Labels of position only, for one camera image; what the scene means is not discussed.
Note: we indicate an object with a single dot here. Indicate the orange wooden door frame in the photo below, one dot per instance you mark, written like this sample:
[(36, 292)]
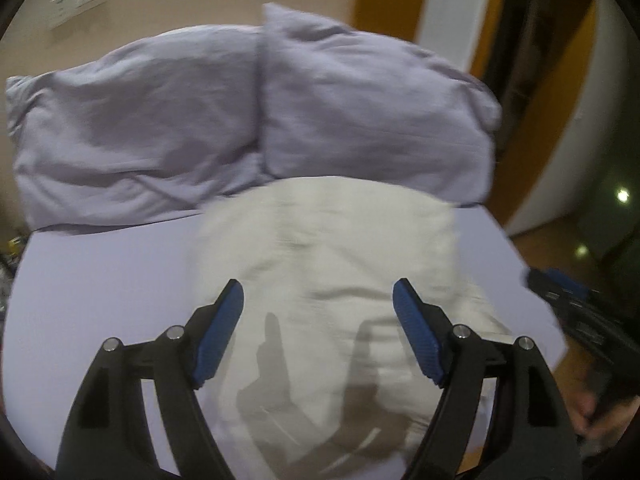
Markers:
[(495, 60)]

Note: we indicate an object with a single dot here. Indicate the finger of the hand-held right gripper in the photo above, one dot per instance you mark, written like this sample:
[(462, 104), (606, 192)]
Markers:
[(537, 285), (565, 282)]

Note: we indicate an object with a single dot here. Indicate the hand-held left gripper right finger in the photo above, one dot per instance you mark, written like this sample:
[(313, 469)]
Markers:
[(417, 335)]

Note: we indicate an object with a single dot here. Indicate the lavender pillow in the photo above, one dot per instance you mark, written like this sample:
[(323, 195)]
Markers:
[(370, 105), (130, 135)]

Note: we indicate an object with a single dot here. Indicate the bed with lavender sheet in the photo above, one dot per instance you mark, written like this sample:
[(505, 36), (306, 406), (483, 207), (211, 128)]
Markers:
[(100, 285)]

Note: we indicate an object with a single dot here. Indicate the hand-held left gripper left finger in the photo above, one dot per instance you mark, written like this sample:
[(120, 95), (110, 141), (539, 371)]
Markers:
[(220, 335)]

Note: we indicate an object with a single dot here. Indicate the dark wooden wardrobe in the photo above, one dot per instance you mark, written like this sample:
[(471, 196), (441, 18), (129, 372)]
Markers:
[(540, 35)]

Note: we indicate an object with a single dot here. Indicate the cream puffer jacket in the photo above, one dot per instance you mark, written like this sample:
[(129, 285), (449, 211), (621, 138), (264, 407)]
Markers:
[(330, 260)]

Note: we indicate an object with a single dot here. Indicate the person's right hand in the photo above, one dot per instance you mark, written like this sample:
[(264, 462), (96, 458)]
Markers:
[(587, 412)]

